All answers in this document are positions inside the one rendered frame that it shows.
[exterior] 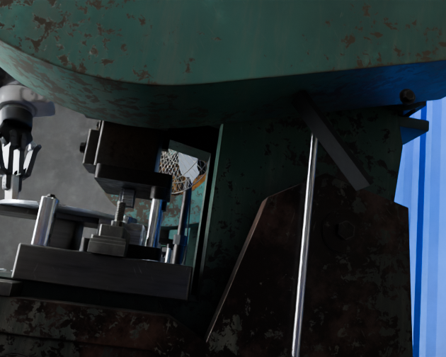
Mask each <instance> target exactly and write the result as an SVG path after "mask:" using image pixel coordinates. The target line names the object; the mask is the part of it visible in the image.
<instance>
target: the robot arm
mask: <svg viewBox="0 0 446 357"><path fill-rule="evenodd" d="M53 115H55V104H54V102H52V101H50V100H49V99H47V98H45V97H43V96H41V95H40V94H38V93H36V92H34V91H32V90H31V89H29V88H28V87H27V86H25V85H23V84H22V83H21V82H19V81H17V80H16V79H14V78H13V77H12V76H11V75H10V74H8V73H7V72H6V71H4V70H3V69H2V68H1V67H0V140H1V141H2V143H3V146H2V148H1V141H0V174H1V175H0V178H1V179H3V181H2V189H3V190H5V200H18V193H19V192H21V190H22V180H25V179H27V178H28V177H30V175H31V173H32V170H33V166H34V163H35V159H36V156H37V153H38V151H39V150H40V149H41V148H42V146H41V145H40V144H38V145H36V144H35V143H34V141H33V136H32V135H31V131H32V128H33V117H45V116H53ZM28 145H29V148H28V151H29V152H28V154H27V157H26V159H25V163H24V152H25V148H26V147H27V146H28ZM2 150H3V151H4V152H2ZM12 174H13V175H12Z"/></svg>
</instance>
